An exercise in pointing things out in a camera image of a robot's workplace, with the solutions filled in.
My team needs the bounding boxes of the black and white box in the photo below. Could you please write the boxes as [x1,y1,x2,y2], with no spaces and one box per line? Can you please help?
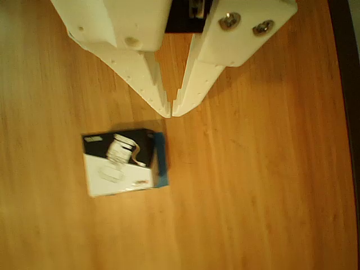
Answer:
[81,128,160,198]

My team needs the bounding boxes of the blue tape square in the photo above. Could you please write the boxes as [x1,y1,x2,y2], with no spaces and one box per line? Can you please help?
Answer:
[153,132,170,189]

